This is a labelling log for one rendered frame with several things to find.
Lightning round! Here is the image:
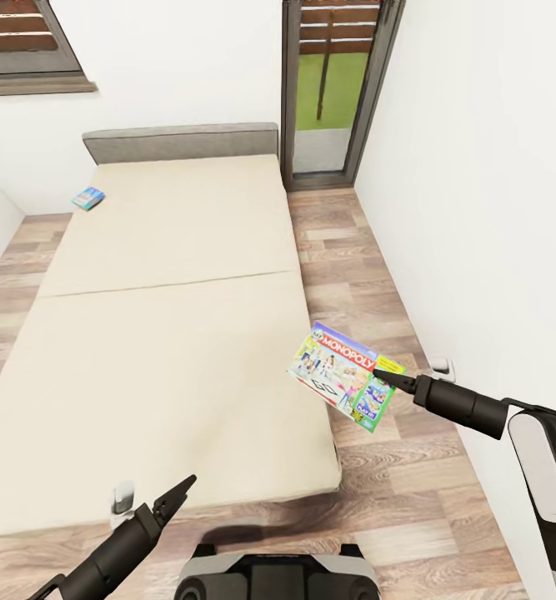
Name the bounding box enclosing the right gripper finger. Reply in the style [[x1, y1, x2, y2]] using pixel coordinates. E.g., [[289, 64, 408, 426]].
[[373, 369, 420, 395]]

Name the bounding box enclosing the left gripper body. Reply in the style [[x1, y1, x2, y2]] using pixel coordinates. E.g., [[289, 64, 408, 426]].
[[90, 503, 163, 594]]

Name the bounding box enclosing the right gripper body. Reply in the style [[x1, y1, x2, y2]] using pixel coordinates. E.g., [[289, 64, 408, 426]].
[[413, 374, 478, 428]]

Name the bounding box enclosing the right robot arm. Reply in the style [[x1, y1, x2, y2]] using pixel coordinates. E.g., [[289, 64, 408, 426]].
[[373, 356, 556, 587]]

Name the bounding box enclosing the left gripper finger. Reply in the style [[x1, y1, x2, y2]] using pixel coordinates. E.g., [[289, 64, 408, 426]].
[[152, 474, 198, 529], [163, 494, 188, 524]]

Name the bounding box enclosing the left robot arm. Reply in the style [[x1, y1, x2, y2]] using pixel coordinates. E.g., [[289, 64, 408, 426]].
[[26, 474, 198, 600]]

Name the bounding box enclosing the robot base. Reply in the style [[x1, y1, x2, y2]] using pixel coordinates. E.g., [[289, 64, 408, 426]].
[[173, 544, 382, 600]]

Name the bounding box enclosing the board game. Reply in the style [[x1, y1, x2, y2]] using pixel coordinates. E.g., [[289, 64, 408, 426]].
[[285, 321, 407, 433], [72, 187, 105, 209]]

